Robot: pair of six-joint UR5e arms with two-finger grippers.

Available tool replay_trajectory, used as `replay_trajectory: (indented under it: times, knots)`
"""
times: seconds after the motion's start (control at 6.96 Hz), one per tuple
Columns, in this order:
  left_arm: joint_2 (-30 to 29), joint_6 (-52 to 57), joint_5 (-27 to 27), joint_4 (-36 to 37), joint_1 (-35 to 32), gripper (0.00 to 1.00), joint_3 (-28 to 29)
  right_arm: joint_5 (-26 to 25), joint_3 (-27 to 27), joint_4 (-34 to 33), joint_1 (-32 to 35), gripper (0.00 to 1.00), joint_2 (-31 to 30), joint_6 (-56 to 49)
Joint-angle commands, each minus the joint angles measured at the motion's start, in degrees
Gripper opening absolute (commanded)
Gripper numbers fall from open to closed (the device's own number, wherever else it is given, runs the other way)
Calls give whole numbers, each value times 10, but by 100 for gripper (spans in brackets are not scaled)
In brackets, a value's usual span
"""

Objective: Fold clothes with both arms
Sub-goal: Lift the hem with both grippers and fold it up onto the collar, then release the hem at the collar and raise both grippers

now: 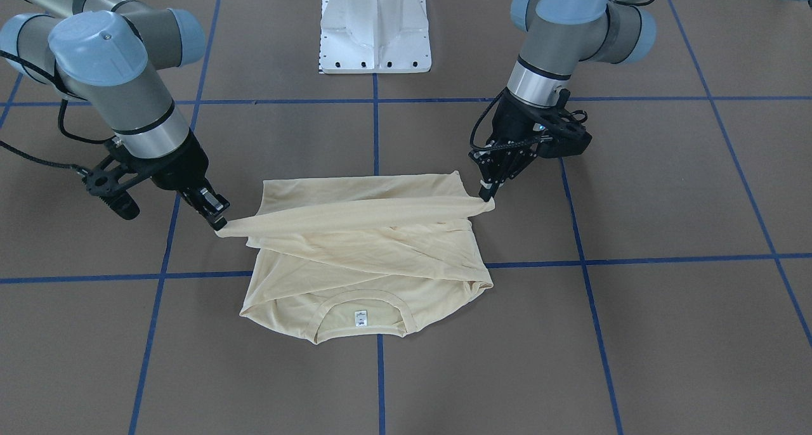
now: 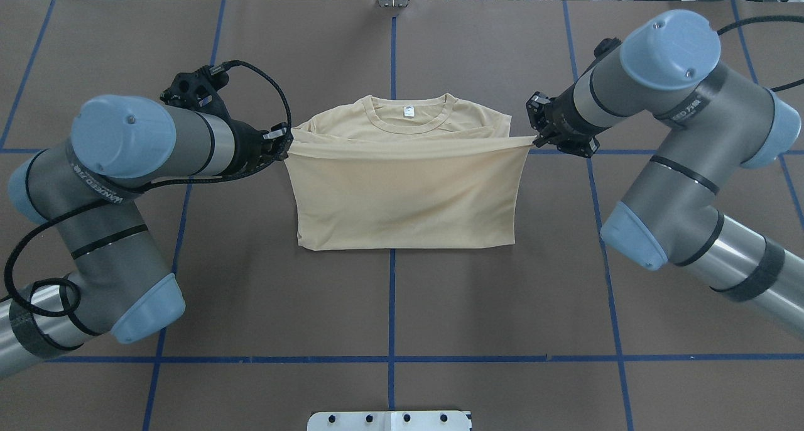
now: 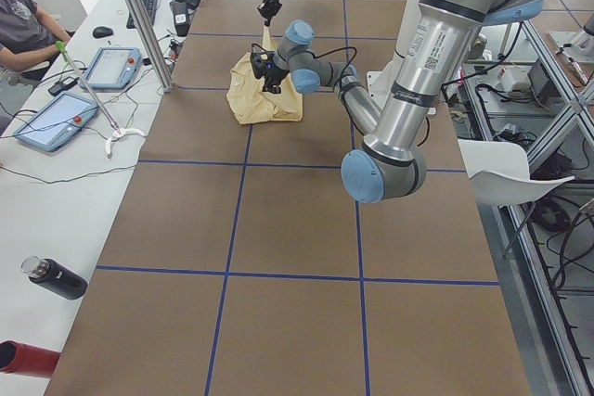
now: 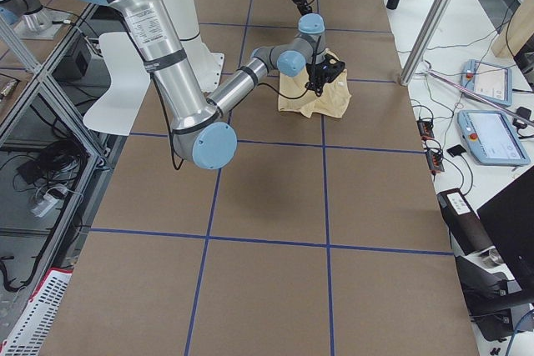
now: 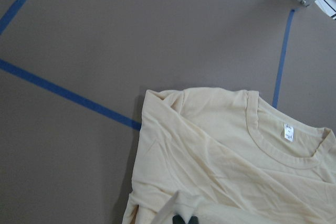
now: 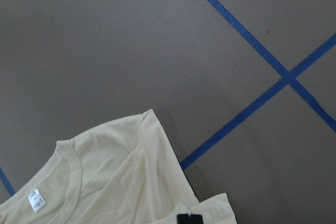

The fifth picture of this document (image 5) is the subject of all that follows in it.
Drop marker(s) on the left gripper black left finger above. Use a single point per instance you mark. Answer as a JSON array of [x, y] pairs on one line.
[[178, 219]]

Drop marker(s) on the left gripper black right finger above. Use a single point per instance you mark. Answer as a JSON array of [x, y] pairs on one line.
[[194, 218]]

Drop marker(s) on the beige long-sleeve printed shirt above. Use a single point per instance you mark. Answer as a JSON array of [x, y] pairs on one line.
[[231, 157]]

